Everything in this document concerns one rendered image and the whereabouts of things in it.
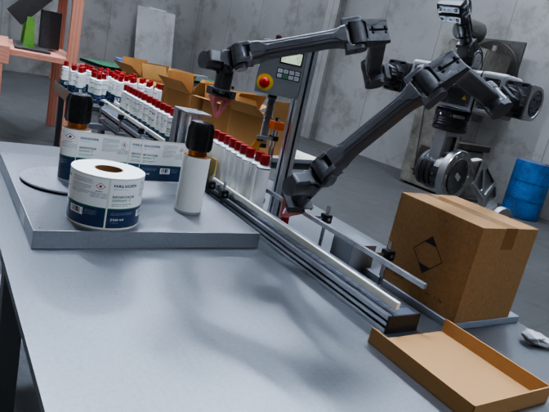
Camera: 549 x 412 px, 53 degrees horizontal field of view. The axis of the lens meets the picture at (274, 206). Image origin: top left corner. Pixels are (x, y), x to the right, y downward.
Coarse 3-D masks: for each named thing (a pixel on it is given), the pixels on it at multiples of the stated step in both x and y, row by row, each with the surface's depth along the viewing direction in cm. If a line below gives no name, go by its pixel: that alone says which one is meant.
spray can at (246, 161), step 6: (246, 150) 201; (252, 150) 200; (246, 156) 201; (252, 156) 201; (246, 162) 200; (240, 168) 202; (246, 168) 200; (240, 174) 202; (246, 174) 201; (240, 180) 202; (246, 180) 202; (240, 186) 202; (246, 186) 202; (240, 192) 203; (234, 198) 205
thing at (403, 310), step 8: (232, 200) 204; (256, 216) 191; (272, 216) 195; (272, 224) 186; (280, 232) 179; (288, 240) 172; (304, 248) 169; (312, 256) 163; (320, 264) 158; (328, 264) 159; (344, 264) 162; (336, 272) 154; (344, 280) 149; (352, 280) 150; (360, 288) 146; (368, 296) 142; (384, 304) 139; (400, 304) 141; (392, 312) 135; (400, 312) 136; (408, 312) 137; (416, 312) 138
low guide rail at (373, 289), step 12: (216, 180) 215; (252, 204) 191; (264, 216) 185; (288, 228) 173; (300, 240) 167; (312, 252) 162; (324, 252) 158; (336, 264) 152; (348, 276) 148; (360, 276) 144; (372, 288) 140; (384, 300) 136; (396, 300) 134
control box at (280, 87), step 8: (264, 40) 196; (304, 56) 196; (264, 64) 197; (272, 64) 197; (280, 64) 197; (304, 64) 196; (264, 72) 198; (272, 72) 198; (256, 80) 200; (272, 80) 198; (280, 80) 198; (256, 88) 200; (264, 88) 199; (272, 88) 199; (280, 88) 199; (288, 88) 199; (296, 88) 199; (280, 96) 201; (288, 96) 200; (296, 96) 199
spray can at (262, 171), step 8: (264, 160) 192; (256, 168) 194; (264, 168) 192; (256, 176) 193; (264, 176) 193; (256, 184) 194; (264, 184) 194; (256, 192) 194; (264, 192) 195; (256, 200) 195; (248, 208) 197
